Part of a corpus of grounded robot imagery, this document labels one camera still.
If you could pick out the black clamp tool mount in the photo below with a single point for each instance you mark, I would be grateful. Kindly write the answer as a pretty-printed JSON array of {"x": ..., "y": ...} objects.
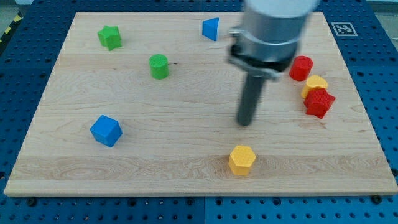
[{"x": 259, "y": 58}]

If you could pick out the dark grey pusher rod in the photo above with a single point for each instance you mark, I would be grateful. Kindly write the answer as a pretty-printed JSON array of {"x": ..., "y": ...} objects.
[{"x": 250, "y": 96}]

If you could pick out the yellow hexagon block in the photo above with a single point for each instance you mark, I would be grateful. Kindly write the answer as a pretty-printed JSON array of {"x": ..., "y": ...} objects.
[{"x": 241, "y": 160}]

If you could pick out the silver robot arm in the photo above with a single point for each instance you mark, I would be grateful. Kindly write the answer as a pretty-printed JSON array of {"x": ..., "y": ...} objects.
[{"x": 276, "y": 20}]

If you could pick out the red star block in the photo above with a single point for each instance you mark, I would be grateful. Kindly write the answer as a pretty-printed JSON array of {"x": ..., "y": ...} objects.
[{"x": 318, "y": 102}]

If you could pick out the green star block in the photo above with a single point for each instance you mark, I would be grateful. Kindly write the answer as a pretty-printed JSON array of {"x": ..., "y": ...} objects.
[{"x": 109, "y": 37}]

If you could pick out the blue triangle block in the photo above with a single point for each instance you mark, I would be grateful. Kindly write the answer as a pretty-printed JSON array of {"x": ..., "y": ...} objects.
[{"x": 210, "y": 28}]

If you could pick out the red cylinder block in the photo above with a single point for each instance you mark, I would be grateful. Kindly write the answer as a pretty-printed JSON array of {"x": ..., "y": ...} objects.
[{"x": 301, "y": 68}]

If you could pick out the yellow heart block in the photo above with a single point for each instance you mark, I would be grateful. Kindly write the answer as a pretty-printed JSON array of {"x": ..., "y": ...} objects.
[{"x": 313, "y": 82}]

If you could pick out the green cylinder block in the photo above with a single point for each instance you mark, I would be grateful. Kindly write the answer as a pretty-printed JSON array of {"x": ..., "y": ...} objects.
[{"x": 159, "y": 66}]

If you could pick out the white fiducial marker tag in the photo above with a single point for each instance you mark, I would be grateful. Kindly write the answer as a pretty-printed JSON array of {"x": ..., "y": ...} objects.
[{"x": 344, "y": 29}]

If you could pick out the wooden board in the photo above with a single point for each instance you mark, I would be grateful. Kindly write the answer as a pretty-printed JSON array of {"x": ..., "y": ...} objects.
[{"x": 178, "y": 132}]

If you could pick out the blue cube block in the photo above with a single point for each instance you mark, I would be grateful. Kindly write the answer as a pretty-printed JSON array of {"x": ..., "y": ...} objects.
[{"x": 106, "y": 130}]

